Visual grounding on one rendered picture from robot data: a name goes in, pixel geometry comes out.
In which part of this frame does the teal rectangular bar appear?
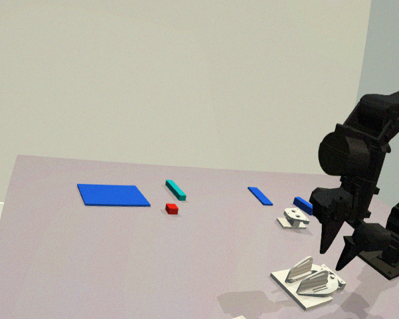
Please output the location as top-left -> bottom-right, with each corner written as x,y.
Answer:
166,180 -> 186,201

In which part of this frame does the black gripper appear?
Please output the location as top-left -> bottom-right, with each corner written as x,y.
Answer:
319,176 -> 392,271

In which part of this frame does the blue flat plate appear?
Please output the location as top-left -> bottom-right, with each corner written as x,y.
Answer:
77,184 -> 150,207

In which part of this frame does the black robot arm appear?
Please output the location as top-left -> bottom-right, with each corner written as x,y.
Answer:
312,91 -> 399,268

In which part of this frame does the small red block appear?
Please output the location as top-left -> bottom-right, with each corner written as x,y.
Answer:
165,204 -> 179,215

